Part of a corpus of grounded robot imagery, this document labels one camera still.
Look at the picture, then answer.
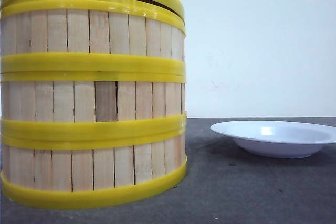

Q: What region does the white plate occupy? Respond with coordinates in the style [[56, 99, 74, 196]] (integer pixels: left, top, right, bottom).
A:
[[210, 120, 335, 158]]

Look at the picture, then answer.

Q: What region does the bamboo steamer basket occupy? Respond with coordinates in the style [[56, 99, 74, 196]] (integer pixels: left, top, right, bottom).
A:
[[1, 81, 186, 150], [1, 0, 185, 82], [1, 134, 187, 209]]

